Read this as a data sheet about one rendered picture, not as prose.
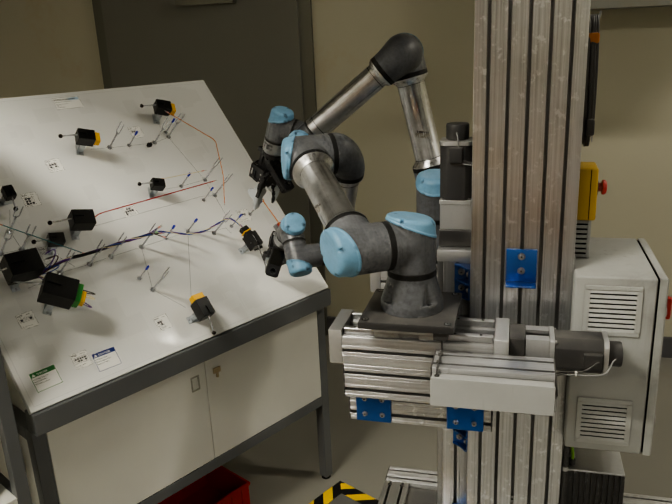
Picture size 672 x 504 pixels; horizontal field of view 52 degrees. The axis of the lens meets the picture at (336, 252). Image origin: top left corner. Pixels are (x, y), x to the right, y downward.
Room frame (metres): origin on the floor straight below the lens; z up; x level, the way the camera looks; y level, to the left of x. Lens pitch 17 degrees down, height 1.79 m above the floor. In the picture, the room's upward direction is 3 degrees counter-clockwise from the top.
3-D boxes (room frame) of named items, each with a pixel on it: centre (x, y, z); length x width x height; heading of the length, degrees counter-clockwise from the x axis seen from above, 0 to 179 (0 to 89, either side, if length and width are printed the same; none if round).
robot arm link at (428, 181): (2.04, -0.31, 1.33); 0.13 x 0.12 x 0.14; 171
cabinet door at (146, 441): (1.89, 0.65, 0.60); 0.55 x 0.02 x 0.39; 137
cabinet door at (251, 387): (2.29, 0.27, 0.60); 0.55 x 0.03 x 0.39; 137
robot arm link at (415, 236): (1.55, -0.17, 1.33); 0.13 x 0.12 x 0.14; 108
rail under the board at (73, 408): (2.08, 0.45, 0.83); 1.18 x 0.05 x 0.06; 137
